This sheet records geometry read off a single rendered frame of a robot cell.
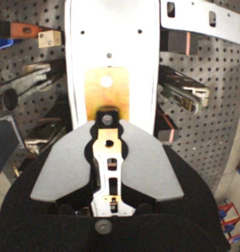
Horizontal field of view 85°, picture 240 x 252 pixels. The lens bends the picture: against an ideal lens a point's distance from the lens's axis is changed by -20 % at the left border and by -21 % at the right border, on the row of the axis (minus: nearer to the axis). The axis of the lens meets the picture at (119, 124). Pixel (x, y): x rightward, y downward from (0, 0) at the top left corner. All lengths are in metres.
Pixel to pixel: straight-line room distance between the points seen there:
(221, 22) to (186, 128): 0.58
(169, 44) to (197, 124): 0.56
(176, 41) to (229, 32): 0.17
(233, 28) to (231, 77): 0.45
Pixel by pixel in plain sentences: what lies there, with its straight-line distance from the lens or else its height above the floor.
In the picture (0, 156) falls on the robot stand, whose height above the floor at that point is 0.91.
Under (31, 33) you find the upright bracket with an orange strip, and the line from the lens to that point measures 0.34.
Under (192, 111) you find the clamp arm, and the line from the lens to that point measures 0.34.
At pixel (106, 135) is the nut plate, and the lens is 0.15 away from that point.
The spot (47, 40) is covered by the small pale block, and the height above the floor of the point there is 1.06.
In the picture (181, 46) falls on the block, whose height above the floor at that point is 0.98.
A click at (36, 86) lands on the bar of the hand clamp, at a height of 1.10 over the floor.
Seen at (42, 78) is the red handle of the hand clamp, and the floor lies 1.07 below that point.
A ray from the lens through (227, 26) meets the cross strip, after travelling 0.50.
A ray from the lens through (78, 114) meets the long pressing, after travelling 0.43.
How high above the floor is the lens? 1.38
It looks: 62 degrees down
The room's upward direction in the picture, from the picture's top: 174 degrees clockwise
